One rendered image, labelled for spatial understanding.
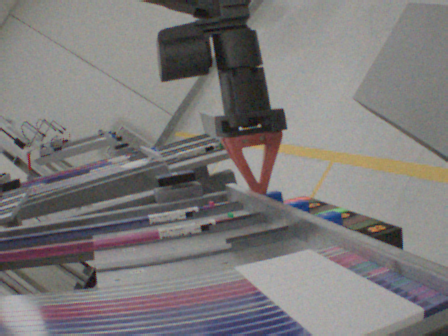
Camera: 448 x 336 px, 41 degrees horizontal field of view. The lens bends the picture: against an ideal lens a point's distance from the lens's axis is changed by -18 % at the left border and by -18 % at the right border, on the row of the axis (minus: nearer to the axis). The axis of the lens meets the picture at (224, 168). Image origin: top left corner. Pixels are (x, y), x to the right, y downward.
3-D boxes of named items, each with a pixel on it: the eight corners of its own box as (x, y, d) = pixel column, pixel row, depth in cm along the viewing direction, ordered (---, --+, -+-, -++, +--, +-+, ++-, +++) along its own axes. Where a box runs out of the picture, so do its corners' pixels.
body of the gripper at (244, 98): (232, 131, 81) (222, 68, 80) (215, 130, 91) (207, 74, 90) (287, 123, 82) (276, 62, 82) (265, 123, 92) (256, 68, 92)
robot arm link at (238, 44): (259, 21, 83) (250, 26, 89) (204, 27, 82) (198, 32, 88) (269, 72, 84) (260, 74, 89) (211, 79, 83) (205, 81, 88)
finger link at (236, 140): (236, 202, 84) (224, 120, 84) (224, 195, 91) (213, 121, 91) (292, 191, 86) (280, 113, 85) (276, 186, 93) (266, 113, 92)
